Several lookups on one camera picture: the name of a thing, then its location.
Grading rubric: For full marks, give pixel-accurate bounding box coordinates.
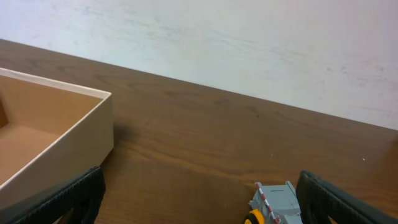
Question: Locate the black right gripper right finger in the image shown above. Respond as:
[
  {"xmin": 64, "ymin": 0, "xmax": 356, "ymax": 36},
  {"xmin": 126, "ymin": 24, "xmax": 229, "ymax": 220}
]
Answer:
[{"xmin": 296, "ymin": 170, "xmax": 397, "ymax": 224}]

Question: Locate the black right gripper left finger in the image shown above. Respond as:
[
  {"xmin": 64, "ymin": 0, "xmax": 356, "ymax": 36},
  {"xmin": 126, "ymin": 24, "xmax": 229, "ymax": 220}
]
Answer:
[{"xmin": 1, "ymin": 166, "xmax": 106, "ymax": 223}]

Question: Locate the yellow grey toy truck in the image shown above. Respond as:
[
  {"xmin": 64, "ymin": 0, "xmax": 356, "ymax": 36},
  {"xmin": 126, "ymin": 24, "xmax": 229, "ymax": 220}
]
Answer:
[{"xmin": 244, "ymin": 181, "xmax": 303, "ymax": 224}]

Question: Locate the white cardboard box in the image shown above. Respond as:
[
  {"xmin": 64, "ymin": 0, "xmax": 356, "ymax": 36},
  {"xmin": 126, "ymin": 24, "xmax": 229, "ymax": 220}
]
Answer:
[{"xmin": 1, "ymin": 68, "xmax": 114, "ymax": 208}]

